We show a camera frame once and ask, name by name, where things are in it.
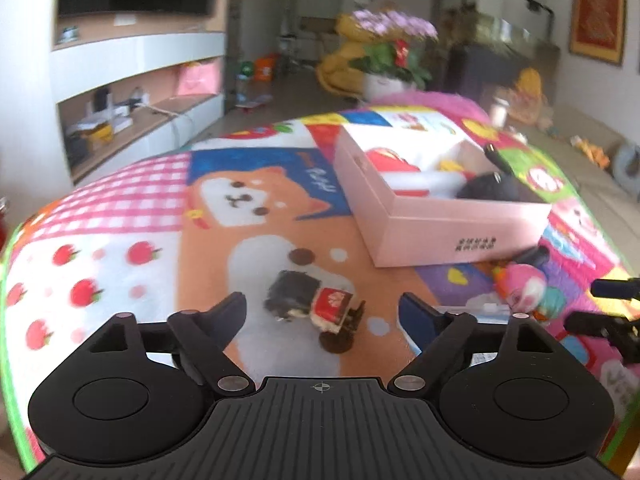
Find grey cushion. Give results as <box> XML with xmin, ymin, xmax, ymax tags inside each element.
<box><xmin>612</xmin><ymin>141</ymin><xmax>640</xmax><ymax>187</ymax></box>

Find red framed wall picture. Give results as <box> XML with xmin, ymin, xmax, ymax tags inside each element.
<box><xmin>567</xmin><ymin>0</ymin><xmax>629</xmax><ymax>67</ymax></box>

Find pink fuzzy cushion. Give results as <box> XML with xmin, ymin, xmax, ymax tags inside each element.
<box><xmin>369</xmin><ymin>90</ymin><xmax>495</xmax><ymax>127</ymax></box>

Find orange toy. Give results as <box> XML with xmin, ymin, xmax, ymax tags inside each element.
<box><xmin>571</xmin><ymin>135</ymin><xmax>612</xmax><ymax>167</ymax></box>

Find white television cabinet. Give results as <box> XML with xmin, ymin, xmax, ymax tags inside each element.
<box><xmin>49</xmin><ymin>0</ymin><xmax>231</xmax><ymax>187</ymax></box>

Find pink cardboard box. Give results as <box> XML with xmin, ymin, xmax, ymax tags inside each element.
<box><xmin>333</xmin><ymin>122</ymin><xmax>554</xmax><ymax>269</ymax></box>

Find dark fish tank cabinet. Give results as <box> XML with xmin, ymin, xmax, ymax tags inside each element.
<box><xmin>444</xmin><ymin>2</ymin><xmax>562</xmax><ymax>107</ymax></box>

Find potted purple flowers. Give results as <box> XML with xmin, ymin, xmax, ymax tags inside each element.
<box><xmin>349</xmin><ymin>9</ymin><xmax>440</xmax><ymax>102</ymax></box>

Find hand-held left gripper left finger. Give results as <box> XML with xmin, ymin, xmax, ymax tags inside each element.
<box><xmin>81</xmin><ymin>291</ymin><xmax>257</xmax><ymax>396</ymax></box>

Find small dark figurine toy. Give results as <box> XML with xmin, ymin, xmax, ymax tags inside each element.
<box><xmin>264</xmin><ymin>269</ymin><xmax>367</xmax><ymax>354</ymax></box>

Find black cylindrical handle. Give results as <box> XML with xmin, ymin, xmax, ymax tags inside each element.
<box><xmin>481</xmin><ymin>143</ymin><xmax>514</xmax><ymax>175</ymax></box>

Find red and white toy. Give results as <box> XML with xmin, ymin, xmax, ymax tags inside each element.
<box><xmin>364</xmin><ymin>146</ymin><xmax>432</xmax><ymax>197</ymax></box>

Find yellow plush toy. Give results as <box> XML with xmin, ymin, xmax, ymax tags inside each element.
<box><xmin>509</xmin><ymin>67</ymin><xmax>547</xmax><ymax>123</ymax></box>

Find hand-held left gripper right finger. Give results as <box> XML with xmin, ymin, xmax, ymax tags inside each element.
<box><xmin>386</xmin><ymin>293</ymin><xmax>557</xmax><ymax>396</ymax></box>

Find pink and teal plush toy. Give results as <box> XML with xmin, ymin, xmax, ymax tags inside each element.
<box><xmin>491</xmin><ymin>261</ymin><xmax>563</xmax><ymax>322</ymax></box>

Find white router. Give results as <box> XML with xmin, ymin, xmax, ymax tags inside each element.
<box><xmin>112</xmin><ymin>102</ymin><xmax>135</xmax><ymax>130</ymax></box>

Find yellow chair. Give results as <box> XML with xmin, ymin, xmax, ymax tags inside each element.
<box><xmin>316</xmin><ymin>14</ymin><xmax>383</xmax><ymax>97</ymax></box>

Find pink gift bag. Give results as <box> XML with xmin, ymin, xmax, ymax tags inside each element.
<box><xmin>175</xmin><ymin>59</ymin><xmax>222</xmax><ymax>97</ymax></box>

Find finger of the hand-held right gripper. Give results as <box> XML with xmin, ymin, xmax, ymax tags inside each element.
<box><xmin>590</xmin><ymin>277</ymin><xmax>640</xmax><ymax>302</ymax></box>
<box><xmin>564</xmin><ymin>311</ymin><xmax>640</xmax><ymax>357</ymax></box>

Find white bottle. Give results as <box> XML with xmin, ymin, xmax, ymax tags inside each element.
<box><xmin>489</xmin><ymin>96</ymin><xmax>511</xmax><ymax>127</ymax></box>

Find colourful printed blanket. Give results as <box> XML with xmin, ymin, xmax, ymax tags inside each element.
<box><xmin>0</xmin><ymin>105</ymin><xmax>637</xmax><ymax>467</ymax></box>

